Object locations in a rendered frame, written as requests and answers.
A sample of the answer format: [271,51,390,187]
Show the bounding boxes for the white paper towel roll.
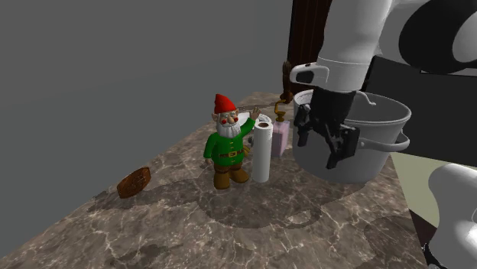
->
[251,114,274,184]

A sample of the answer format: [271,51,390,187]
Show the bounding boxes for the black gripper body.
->
[308,88,357,132]

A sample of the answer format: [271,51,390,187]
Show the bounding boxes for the large grey cooking pot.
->
[292,89,412,185]

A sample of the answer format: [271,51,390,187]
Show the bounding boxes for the pink soap dispenser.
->
[271,99,291,158]

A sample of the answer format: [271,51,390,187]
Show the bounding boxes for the brown oval bread loaf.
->
[115,166,152,199]

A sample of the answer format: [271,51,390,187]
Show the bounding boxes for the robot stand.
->
[362,55,477,168]

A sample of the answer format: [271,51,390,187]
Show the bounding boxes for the garden gnome figure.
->
[203,93,262,190]

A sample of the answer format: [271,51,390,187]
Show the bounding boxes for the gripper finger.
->
[321,125,361,170]
[293,103,313,148]

